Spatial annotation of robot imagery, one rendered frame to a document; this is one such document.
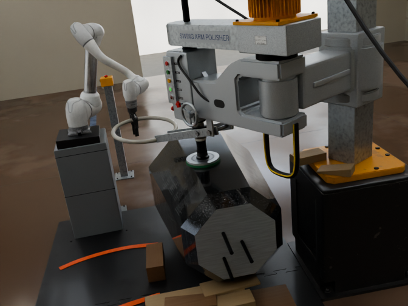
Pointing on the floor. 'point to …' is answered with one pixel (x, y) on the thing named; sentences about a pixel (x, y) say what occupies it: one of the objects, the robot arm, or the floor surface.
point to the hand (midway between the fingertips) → (135, 131)
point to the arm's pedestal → (90, 188)
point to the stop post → (116, 129)
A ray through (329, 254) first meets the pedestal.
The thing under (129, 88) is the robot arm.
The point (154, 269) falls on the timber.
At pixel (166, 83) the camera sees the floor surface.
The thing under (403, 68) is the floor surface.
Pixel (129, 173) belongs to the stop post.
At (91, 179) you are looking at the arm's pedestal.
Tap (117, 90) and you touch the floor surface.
